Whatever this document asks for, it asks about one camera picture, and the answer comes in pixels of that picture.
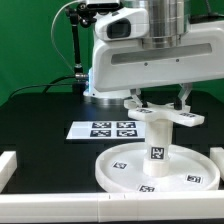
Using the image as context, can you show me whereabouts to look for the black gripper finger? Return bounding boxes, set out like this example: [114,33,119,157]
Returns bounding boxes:
[174,83,192,110]
[130,89,147,108]

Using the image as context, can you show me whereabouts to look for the black cables on table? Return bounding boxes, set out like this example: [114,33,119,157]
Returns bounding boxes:
[7,75,87,101]

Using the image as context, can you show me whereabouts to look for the white cross-shaped table base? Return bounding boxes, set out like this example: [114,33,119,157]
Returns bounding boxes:
[124,99,204,127]

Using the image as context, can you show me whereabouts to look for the grey camera cable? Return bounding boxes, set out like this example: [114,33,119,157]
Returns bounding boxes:
[50,0,83,76]

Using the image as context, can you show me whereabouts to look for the white round table top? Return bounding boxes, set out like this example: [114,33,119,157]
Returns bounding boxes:
[95,142,220,193]

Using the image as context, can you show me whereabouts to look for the white U-shaped border frame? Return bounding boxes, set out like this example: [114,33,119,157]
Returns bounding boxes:
[0,151,224,223]

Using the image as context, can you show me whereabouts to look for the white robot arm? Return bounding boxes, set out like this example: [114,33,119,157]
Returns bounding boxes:
[84,0,224,109]

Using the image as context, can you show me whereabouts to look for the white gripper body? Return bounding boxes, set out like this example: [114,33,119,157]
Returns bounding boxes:
[92,23,224,92]

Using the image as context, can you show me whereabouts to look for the white marker tag plate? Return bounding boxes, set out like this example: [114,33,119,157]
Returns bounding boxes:
[66,121,145,140]

